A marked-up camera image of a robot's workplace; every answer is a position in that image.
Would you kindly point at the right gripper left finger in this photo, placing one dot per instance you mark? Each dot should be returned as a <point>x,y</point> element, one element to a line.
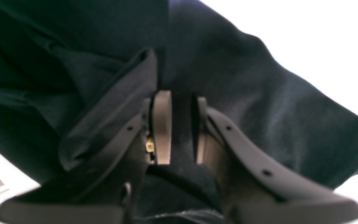
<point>104,189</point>

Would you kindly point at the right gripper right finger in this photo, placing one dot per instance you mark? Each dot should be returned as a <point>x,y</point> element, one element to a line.
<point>253,187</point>

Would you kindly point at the black t-shirt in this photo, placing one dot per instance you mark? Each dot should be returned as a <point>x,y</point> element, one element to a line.
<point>73,72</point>

